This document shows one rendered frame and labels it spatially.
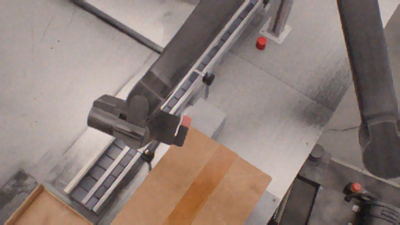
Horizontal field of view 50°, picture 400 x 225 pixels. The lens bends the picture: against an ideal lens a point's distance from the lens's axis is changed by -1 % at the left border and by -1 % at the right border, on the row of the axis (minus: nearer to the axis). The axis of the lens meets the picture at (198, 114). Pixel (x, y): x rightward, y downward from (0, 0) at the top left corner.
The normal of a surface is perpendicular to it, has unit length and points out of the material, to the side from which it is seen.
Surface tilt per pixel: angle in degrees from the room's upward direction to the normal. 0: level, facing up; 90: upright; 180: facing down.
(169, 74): 42
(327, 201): 0
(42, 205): 0
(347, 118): 0
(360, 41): 52
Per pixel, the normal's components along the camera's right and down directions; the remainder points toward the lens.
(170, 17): 0.04, -0.44
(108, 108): -0.29, 0.37
